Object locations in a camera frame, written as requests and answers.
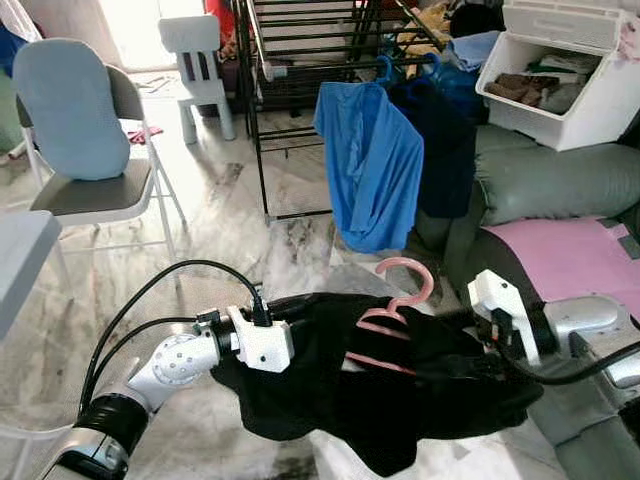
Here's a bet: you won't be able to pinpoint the pink clothes hanger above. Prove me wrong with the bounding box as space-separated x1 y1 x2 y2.
345 257 436 376

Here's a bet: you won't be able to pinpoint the black garment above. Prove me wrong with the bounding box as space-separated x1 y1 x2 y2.
210 290 546 478

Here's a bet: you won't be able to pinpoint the blue clothes hanger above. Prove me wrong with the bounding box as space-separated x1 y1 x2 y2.
372 55 396 89

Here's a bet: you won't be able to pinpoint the pink mat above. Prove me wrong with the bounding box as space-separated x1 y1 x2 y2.
480 215 640 321

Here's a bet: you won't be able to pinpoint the navy garment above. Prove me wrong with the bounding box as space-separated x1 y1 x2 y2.
385 75 479 221

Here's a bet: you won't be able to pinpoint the blue shirt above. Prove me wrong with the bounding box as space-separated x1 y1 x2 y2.
313 80 426 254

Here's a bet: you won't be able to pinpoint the white storage bin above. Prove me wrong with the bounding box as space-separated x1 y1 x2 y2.
477 0 640 153

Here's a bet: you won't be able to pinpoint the brown folded clothes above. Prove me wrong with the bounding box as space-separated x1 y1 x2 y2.
485 72 556 106

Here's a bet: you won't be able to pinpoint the light blue cloth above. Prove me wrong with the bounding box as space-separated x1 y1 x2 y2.
445 30 501 73

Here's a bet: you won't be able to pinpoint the black drying rack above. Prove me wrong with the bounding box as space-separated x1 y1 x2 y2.
232 0 481 219

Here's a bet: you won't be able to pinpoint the mustard garment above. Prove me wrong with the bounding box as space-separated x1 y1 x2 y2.
405 0 451 46

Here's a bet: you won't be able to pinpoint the light blue kid chair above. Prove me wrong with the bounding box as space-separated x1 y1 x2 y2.
158 15 238 144

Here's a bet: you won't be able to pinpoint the pink cloth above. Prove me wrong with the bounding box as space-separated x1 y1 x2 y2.
128 125 164 143

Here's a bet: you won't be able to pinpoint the red garment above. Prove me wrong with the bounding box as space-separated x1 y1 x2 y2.
205 0 241 51

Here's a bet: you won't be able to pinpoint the grey folding chair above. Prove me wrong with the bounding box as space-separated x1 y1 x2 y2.
25 65 189 261

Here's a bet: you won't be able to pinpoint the blue cushion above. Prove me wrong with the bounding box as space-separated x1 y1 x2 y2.
12 38 131 181

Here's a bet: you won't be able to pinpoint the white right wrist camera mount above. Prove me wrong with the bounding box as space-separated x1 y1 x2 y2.
467 268 544 366

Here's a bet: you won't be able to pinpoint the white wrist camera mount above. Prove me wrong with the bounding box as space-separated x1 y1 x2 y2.
467 268 544 366
228 305 296 374

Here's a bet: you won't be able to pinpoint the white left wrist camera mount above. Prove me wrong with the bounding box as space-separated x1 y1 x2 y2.
228 305 296 374

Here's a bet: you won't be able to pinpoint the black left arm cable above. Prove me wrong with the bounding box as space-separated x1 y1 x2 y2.
95 318 216 381
82 260 271 406

